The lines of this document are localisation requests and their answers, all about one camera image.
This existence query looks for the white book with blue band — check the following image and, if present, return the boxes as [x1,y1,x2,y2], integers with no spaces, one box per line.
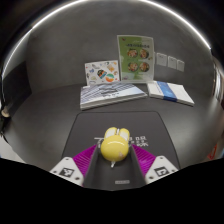
[146,80,196,107]

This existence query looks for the group of white wall plates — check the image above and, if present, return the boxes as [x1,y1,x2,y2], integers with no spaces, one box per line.
[155,51,186,73]

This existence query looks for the green upright menu sign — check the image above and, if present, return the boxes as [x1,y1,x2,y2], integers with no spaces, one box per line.
[116,34,156,84]

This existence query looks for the white card with colourful stickers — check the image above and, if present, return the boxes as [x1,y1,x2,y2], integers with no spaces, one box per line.
[84,59,121,87]

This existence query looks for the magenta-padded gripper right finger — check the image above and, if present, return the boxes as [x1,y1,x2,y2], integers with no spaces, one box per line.
[129,143,179,186]

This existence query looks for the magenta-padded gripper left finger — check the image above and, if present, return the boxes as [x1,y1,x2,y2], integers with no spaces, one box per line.
[49,143,101,188]

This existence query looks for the blue striped book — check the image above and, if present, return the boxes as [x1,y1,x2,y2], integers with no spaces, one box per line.
[79,82,149,111]

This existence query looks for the white ceiling light strip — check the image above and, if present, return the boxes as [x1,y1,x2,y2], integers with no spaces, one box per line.
[1,0,213,78]

